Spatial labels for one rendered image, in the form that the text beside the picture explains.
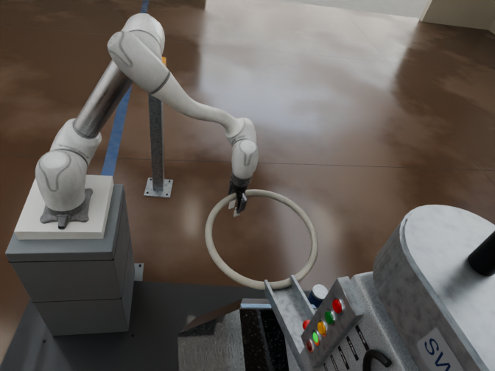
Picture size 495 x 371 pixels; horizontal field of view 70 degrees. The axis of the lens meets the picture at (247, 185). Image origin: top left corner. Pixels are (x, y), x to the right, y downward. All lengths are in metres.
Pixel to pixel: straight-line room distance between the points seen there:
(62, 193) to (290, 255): 1.65
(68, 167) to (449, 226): 1.25
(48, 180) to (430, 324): 1.30
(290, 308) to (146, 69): 0.95
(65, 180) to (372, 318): 1.17
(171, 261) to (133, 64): 1.59
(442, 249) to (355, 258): 2.18
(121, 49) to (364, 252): 2.26
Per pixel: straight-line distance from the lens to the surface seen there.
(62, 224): 1.59
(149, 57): 1.17
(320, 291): 2.35
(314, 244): 1.54
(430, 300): 0.57
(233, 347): 1.40
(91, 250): 1.59
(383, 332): 0.69
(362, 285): 0.72
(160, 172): 2.73
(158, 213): 2.73
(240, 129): 1.47
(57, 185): 1.49
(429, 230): 0.65
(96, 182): 1.76
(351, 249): 2.83
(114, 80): 1.39
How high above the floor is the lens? 2.08
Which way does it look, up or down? 44 degrees down
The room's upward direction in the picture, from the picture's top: 12 degrees clockwise
